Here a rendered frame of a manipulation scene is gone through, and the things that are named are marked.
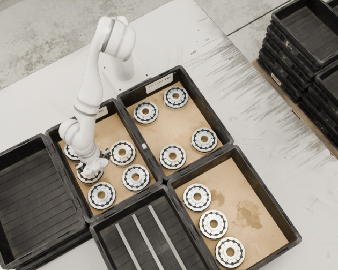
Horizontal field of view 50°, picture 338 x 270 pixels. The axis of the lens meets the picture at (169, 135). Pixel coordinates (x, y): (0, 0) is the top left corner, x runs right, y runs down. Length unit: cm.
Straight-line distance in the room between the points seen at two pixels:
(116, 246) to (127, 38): 74
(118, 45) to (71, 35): 193
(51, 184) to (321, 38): 163
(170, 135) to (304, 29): 115
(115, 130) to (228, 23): 162
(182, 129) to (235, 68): 48
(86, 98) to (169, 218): 56
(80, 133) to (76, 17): 198
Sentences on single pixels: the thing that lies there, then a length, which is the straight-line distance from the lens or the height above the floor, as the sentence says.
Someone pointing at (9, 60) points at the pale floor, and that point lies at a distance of 292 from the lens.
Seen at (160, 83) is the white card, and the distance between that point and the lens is 151.
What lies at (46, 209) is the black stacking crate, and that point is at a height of 83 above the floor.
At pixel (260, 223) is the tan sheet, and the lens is 140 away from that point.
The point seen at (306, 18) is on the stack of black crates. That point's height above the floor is 49.
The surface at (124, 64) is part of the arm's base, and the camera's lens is 155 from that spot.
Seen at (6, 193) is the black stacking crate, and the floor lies 83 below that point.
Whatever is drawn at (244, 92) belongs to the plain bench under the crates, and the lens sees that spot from 173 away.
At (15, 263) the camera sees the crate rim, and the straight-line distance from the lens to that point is 135.
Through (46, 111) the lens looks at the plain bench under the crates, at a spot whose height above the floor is 70.
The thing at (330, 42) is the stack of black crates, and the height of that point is 49.
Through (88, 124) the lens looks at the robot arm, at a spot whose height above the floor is 122.
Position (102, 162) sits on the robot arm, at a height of 102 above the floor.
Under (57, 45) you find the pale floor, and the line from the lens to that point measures 287.
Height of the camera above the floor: 217
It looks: 67 degrees down
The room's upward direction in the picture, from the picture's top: 3 degrees counter-clockwise
